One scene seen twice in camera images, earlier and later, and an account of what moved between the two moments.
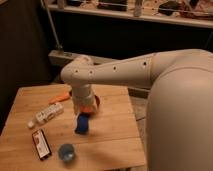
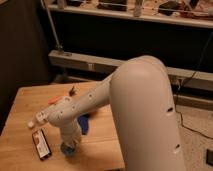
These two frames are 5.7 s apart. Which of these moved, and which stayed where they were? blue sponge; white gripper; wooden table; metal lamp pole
Moved: white gripper
Stayed: metal lamp pole; blue sponge; wooden table
